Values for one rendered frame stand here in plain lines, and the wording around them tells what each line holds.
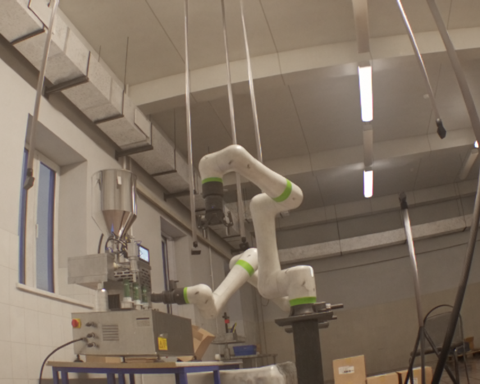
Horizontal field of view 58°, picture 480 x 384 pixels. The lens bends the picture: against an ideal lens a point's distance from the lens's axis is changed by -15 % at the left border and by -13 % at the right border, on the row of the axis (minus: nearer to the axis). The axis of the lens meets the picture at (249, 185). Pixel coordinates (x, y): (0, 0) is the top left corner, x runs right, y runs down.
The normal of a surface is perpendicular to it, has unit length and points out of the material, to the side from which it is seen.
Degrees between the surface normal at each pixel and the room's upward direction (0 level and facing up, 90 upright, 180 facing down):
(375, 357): 90
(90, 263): 90
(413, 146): 90
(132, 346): 90
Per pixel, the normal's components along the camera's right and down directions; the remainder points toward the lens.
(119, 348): -0.22, -0.32
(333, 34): 0.10, 0.93
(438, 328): -0.61, -0.44
